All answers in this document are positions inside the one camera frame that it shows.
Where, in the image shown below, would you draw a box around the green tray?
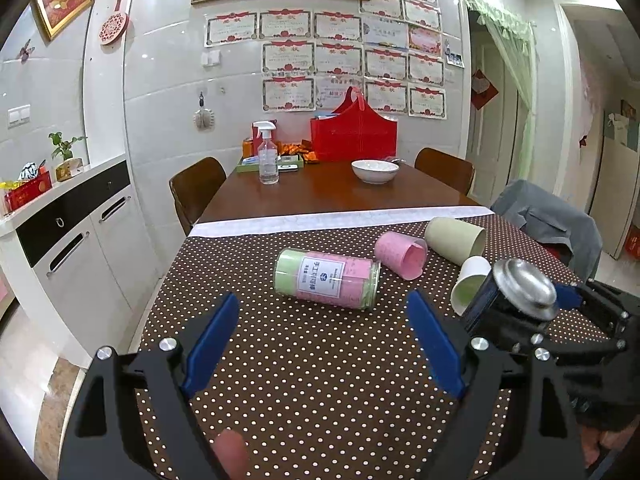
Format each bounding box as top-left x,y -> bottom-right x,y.
236,154 -> 305,175

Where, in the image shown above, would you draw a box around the brown chair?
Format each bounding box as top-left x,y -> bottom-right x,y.
169,156 -> 228,237
414,147 -> 476,196

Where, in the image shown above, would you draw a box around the white door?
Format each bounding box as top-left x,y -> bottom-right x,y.
470,30 -> 521,206

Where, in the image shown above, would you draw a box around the brown polka-dot tablecloth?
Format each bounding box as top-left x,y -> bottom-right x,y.
135,204 -> 618,480

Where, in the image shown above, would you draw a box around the clear spray bottle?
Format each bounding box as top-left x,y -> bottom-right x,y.
252,120 -> 280,185

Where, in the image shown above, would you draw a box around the orange snack packets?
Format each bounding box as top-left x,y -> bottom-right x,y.
279,141 -> 319,163

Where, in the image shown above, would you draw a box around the grey jacket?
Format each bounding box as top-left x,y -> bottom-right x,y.
490,179 -> 603,281

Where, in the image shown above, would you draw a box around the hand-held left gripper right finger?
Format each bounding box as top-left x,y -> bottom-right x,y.
406,291 -> 587,480

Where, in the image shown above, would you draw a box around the person's left hand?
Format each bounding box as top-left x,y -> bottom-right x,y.
210,429 -> 251,480

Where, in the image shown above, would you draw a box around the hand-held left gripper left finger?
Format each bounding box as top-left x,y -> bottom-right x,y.
59,292 -> 241,480

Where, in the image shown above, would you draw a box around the dark cup with metal base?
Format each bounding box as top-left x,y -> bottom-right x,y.
460,259 -> 558,341

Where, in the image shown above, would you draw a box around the red felt bag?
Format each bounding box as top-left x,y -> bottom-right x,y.
310,86 -> 399,162

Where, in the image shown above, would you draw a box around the red diamond door decoration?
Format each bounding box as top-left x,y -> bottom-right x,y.
471,69 -> 500,110

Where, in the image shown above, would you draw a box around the white cup with green inside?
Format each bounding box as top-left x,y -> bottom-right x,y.
450,256 -> 492,317

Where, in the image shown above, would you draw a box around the pink cup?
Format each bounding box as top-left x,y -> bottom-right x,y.
374,231 -> 428,282

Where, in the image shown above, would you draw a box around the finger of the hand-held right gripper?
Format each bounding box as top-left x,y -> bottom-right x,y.
462,310 -> 632,363
554,280 -> 640,332

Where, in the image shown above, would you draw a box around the small wall photo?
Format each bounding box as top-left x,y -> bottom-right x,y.
444,37 -> 465,68

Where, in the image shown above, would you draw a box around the small potted plant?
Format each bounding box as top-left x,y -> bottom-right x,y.
48,131 -> 87,182

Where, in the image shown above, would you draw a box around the green lace curtain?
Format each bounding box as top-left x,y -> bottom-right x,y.
462,0 -> 538,196

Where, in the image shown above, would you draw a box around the hanging white brush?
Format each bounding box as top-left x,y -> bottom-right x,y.
193,91 -> 216,131

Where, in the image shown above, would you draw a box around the glass jar with pink label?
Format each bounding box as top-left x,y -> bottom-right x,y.
274,248 -> 382,311

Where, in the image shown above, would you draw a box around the round pink wall fan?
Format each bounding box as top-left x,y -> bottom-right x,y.
100,0 -> 130,46

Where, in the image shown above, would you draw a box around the white and black cabinet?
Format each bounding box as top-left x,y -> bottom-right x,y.
0,155 -> 166,356

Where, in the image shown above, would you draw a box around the red gift box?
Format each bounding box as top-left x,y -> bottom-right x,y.
4,170 -> 53,213

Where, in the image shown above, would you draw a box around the white bowl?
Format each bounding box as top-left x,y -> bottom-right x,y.
351,159 -> 399,184

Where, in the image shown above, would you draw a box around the pale green cup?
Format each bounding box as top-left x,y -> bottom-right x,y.
424,216 -> 487,266

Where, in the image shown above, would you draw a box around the group of wall certificates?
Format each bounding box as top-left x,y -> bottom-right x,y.
204,0 -> 447,120

